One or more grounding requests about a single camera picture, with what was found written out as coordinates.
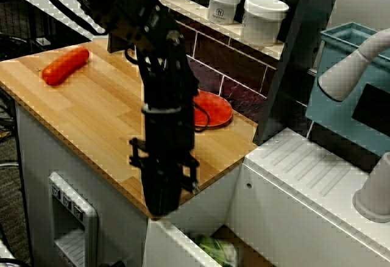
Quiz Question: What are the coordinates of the black wire mesh panel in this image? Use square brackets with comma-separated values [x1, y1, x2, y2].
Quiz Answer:
[0, 0, 77, 41]

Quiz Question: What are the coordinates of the white dispenser panel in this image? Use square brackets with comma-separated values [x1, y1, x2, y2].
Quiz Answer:
[48, 171, 99, 267]

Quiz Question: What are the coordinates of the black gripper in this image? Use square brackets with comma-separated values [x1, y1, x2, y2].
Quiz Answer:
[129, 104, 201, 218]

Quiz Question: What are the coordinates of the wooden countertop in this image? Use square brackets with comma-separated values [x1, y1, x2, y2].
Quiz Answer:
[0, 38, 259, 221]

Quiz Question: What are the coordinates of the red round plate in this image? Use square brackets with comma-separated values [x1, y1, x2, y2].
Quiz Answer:
[191, 90, 234, 128]

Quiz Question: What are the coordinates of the red toy sausage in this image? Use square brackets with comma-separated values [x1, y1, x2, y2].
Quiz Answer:
[41, 46, 90, 86]

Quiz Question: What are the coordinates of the small white labelled jar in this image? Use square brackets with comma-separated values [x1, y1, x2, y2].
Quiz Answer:
[208, 0, 242, 26]

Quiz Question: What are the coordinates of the teal plastic bin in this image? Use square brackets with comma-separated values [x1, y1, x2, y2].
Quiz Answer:
[305, 22, 390, 158]

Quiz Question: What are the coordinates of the black shelf support post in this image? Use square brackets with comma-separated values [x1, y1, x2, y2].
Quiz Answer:
[106, 32, 135, 54]

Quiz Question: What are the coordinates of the green tin can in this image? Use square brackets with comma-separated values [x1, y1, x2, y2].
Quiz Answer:
[194, 233, 238, 267]

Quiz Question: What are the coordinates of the dark tile backsplash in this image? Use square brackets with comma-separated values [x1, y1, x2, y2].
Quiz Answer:
[175, 20, 277, 124]

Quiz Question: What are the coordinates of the large white lidded jar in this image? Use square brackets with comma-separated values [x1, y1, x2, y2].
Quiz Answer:
[243, 0, 289, 48]

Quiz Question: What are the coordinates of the black square label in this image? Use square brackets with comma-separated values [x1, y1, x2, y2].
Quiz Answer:
[352, 83, 390, 134]

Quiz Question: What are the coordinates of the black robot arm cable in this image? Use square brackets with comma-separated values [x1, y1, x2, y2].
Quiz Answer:
[32, 0, 107, 35]

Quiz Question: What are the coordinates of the white kitchen shelf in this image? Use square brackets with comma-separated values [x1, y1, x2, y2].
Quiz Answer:
[133, 0, 286, 60]

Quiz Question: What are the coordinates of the white toy faucet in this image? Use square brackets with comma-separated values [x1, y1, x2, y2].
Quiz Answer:
[317, 28, 390, 224]

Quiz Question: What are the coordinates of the white kitchen cabinet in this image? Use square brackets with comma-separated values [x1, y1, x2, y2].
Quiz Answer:
[15, 102, 150, 267]

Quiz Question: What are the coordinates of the white toy sink unit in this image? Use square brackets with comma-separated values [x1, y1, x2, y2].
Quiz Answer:
[146, 126, 390, 267]

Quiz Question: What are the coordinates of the dark upright kitchen panel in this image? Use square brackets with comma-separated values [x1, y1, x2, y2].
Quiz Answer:
[253, 0, 345, 146]

